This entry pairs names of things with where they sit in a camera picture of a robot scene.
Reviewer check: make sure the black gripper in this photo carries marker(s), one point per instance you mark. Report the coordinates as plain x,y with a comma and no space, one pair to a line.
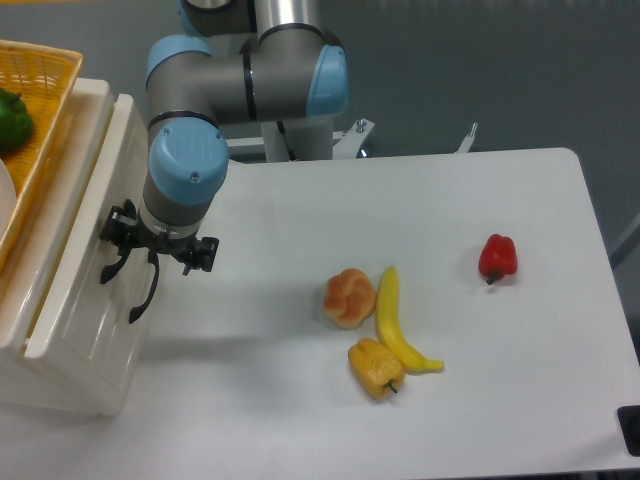
125,229

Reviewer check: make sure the white drawer cabinet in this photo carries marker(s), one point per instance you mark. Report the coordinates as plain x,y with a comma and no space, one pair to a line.
30,270

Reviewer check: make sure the yellow bell pepper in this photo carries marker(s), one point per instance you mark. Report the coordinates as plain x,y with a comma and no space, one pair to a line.
376,368

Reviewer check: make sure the red bell pepper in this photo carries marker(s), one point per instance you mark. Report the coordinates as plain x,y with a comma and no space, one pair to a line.
498,258

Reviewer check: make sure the green bell pepper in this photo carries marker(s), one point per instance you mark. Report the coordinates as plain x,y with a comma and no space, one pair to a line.
16,122

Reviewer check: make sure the black top drawer handle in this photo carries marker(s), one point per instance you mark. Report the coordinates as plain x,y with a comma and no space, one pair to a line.
109,272

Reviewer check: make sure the black corner device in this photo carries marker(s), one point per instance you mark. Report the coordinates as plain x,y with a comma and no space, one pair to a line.
629,420

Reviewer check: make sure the yellow woven basket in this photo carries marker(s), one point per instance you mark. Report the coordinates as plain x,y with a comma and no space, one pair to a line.
45,77

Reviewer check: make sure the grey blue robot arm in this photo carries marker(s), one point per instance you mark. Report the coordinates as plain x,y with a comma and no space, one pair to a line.
270,62

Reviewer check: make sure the white metal base frame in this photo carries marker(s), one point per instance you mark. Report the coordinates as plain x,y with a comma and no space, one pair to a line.
346,144

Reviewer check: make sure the white drawer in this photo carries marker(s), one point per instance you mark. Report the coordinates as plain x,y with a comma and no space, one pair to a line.
70,317
117,348

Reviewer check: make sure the yellow banana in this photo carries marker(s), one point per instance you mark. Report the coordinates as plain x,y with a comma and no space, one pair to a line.
389,330

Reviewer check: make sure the orange bread roll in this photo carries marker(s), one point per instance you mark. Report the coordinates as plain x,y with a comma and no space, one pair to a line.
349,299

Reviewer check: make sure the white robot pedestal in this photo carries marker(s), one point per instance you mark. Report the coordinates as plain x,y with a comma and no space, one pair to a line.
298,140

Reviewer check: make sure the white plate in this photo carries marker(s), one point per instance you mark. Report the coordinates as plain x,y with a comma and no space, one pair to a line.
8,198

